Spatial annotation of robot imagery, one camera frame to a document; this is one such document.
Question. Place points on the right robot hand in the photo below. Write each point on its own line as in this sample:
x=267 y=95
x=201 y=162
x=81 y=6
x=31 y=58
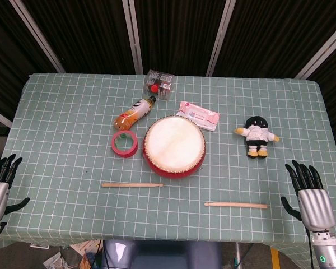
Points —
x=316 y=207

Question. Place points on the wooden drumstick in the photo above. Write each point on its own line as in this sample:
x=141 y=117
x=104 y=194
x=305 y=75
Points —
x=128 y=185
x=238 y=205

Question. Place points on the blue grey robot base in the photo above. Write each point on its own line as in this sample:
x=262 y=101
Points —
x=162 y=255

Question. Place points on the red drum with white skin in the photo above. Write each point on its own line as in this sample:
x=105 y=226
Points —
x=172 y=143

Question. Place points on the green checked tablecloth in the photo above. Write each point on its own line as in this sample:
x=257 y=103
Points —
x=72 y=168

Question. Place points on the crumpled plastic bag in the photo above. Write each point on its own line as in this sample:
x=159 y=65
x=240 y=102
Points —
x=54 y=260

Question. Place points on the black white plush doll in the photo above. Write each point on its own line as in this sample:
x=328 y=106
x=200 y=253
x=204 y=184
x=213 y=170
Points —
x=258 y=134

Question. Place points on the white paper sheet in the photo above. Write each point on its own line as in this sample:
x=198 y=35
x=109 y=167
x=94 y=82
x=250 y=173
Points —
x=84 y=247

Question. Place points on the red tape roll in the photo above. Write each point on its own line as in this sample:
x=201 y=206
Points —
x=124 y=153

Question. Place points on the pink wet wipes pack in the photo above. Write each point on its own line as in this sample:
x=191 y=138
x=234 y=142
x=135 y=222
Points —
x=198 y=115

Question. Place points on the orange juice bottle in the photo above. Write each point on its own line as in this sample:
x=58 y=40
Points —
x=131 y=115

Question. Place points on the clear plastic box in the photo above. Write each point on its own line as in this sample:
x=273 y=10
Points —
x=159 y=84

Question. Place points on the white partition post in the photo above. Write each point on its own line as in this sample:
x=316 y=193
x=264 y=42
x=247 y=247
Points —
x=0 y=117
x=133 y=36
x=219 y=39
x=39 y=36
x=322 y=50

